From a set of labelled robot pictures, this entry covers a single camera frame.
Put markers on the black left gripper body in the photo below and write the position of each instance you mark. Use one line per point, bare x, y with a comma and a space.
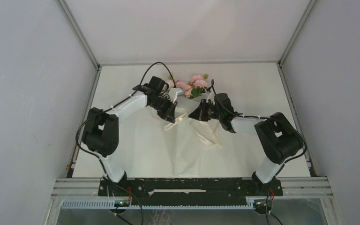
164, 107

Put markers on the black mounting rail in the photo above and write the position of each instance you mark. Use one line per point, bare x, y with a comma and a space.
189, 192

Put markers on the cream ribbon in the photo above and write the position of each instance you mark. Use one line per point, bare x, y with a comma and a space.
202, 131

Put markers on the pink fake flower bouquet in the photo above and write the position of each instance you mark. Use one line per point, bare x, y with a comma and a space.
195, 87

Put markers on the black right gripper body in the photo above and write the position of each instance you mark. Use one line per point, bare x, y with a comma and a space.
208, 110

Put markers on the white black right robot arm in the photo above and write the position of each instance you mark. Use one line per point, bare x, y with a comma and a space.
280, 141

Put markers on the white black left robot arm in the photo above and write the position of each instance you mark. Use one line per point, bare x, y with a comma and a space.
99, 134

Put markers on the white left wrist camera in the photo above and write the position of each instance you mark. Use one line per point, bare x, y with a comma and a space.
174, 93

